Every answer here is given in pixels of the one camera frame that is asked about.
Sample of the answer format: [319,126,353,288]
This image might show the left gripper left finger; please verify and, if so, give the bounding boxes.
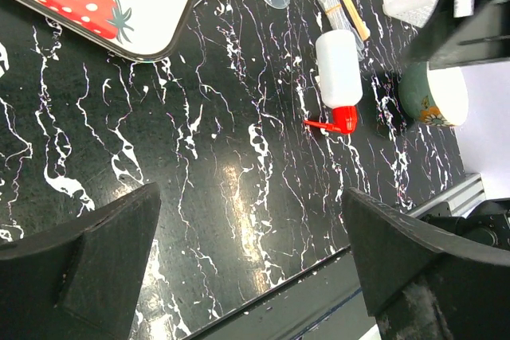
[1,183,161,339]

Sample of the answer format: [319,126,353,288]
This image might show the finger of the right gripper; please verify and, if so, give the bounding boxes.
[402,0,509,69]

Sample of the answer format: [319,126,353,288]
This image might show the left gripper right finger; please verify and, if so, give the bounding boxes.
[342,189,509,339]

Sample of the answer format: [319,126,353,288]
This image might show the white wash bottle red cap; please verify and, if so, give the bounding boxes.
[304,29,363,135]

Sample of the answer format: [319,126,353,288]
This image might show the cream floral bowl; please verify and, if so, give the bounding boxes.
[398,62,469,127]

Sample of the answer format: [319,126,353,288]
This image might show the clear plastic pipettes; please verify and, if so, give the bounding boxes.
[301,0,366,61]

